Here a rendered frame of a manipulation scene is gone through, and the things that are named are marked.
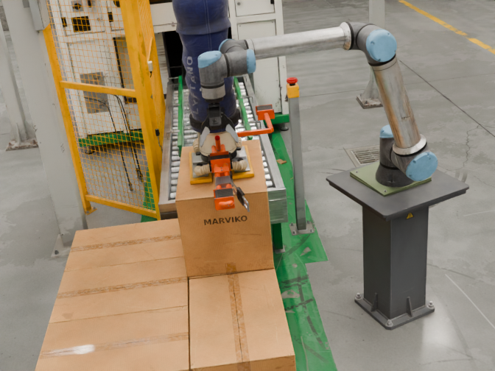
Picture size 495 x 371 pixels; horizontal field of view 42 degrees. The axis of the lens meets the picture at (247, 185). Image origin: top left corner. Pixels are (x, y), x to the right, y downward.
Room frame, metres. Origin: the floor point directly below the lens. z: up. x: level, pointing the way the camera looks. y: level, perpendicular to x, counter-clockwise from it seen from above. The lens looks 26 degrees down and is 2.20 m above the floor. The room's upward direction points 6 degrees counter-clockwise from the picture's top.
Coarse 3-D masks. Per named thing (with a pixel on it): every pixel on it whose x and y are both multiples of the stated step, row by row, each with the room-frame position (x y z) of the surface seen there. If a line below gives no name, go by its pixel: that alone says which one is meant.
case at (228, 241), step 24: (192, 192) 2.56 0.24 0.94; (264, 192) 2.50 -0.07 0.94; (192, 216) 2.50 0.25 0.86; (216, 216) 2.50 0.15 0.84; (240, 216) 2.50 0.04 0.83; (264, 216) 2.50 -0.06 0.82; (192, 240) 2.50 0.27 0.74; (216, 240) 2.50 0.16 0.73; (240, 240) 2.50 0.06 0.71; (264, 240) 2.50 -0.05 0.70; (192, 264) 2.50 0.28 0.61; (216, 264) 2.50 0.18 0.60; (240, 264) 2.50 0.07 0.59; (264, 264) 2.50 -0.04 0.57
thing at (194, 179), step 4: (192, 152) 2.95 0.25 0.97; (196, 152) 2.88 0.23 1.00; (192, 160) 2.85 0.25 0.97; (192, 164) 2.80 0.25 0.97; (200, 164) 2.74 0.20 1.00; (204, 164) 2.79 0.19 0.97; (208, 164) 2.80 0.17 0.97; (192, 168) 2.76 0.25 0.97; (192, 172) 2.72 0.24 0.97; (192, 176) 2.68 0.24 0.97; (196, 176) 2.67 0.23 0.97; (200, 176) 2.66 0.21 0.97; (204, 176) 2.66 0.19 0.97; (208, 176) 2.66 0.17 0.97; (192, 180) 2.64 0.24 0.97; (196, 180) 2.64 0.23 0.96; (200, 180) 2.64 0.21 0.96; (204, 180) 2.64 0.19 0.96; (208, 180) 2.64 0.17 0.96
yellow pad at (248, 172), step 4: (236, 148) 2.88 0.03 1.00; (240, 148) 2.88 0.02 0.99; (244, 148) 2.93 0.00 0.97; (248, 152) 2.89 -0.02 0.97; (248, 156) 2.84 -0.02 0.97; (232, 160) 2.81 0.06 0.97; (236, 160) 2.79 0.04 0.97; (248, 160) 2.79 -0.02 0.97; (248, 164) 2.74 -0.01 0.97; (248, 168) 2.70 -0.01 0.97; (252, 168) 2.71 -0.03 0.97; (232, 172) 2.68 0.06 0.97; (236, 172) 2.67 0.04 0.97; (240, 172) 2.67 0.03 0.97; (244, 172) 2.67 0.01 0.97; (248, 172) 2.66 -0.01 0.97; (252, 172) 2.66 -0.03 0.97; (236, 176) 2.65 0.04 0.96; (240, 176) 2.65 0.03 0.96; (244, 176) 2.65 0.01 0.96; (248, 176) 2.65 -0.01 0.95; (252, 176) 2.65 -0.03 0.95
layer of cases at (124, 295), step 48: (96, 240) 2.93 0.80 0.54; (144, 240) 2.88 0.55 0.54; (96, 288) 2.49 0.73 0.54; (144, 288) 2.45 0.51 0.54; (192, 288) 2.42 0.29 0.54; (240, 288) 2.38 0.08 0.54; (48, 336) 2.17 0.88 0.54; (96, 336) 2.14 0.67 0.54; (144, 336) 2.11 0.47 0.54; (192, 336) 2.08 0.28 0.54; (240, 336) 2.05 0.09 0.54; (288, 336) 2.02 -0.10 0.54
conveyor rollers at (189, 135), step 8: (240, 88) 5.27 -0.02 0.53; (176, 96) 5.18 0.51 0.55; (184, 96) 5.17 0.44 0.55; (176, 104) 4.99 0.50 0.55; (184, 104) 4.99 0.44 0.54; (248, 104) 4.83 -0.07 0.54; (176, 112) 4.81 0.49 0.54; (184, 112) 4.80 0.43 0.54; (240, 112) 4.65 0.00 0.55; (248, 112) 4.65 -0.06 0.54; (176, 120) 4.62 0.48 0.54; (184, 120) 4.62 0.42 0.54; (240, 120) 4.47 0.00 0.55; (176, 128) 4.45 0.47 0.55; (184, 128) 4.44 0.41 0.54; (240, 128) 4.31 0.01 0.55; (176, 136) 4.28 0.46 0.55; (184, 136) 4.27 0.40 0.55; (192, 136) 4.27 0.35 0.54; (256, 136) 4.12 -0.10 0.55; (176, 144) 4.17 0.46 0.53; (184, 144) 4.11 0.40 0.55; (192, 144) 4.10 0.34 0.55; (176, 152) 4.00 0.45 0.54; (176, 160) 3.90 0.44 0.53; (264, 160) 3.75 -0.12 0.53; (176, 168) 3.73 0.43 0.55; (264, 168) 3.65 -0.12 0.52; (176, 176) 3.63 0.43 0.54; (176, 184) 3.54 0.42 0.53; (272, 184) 3.41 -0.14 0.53
